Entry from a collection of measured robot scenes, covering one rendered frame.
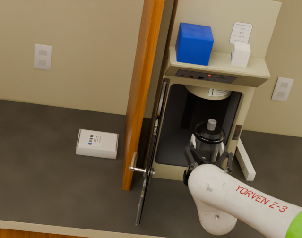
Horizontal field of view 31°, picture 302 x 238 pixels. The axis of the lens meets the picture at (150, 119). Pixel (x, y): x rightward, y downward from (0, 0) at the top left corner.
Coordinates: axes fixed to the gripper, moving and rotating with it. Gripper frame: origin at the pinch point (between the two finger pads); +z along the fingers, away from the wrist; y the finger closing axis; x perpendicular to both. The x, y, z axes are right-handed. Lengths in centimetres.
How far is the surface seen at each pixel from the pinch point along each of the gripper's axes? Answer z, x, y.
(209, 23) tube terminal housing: 11.0, -38.7, 6.7
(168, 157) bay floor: 15.1, 20.1, 9.3
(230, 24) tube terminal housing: 11.0, -39.6, 0.0
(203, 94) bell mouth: 13.1, -11.1, 2.5
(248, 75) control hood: -0.3, -28.4, -7.1
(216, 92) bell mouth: 13.4, -12.4, -1.9
